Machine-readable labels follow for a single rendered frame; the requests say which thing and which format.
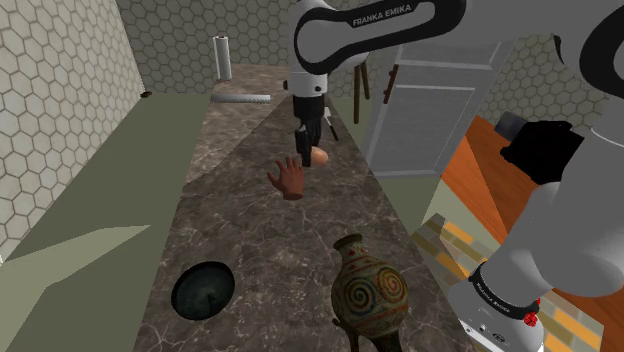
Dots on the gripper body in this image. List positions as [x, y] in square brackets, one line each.
[309, 109]

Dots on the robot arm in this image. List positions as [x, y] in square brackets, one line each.
[560, 229]

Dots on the tan egg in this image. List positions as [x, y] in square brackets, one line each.
[320, 157]

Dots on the grey serrated bar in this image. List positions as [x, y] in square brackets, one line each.
[240, 98]

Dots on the brown hand figure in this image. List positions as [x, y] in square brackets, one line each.
[291, 181]

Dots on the white paper towel roll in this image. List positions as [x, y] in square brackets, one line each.
[222, 58]

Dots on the grey panelled door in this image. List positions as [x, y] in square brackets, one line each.
[424, 126]

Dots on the small brown round thing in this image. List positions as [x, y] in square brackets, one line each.
[146, 94]

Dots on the patterned brick robot stand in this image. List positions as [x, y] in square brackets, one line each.
[441, 244]

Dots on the spiral patterned ceramic vase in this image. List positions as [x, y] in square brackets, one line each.
[368, 292]

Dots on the dark round bowl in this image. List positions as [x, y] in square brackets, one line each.
[202, 291]

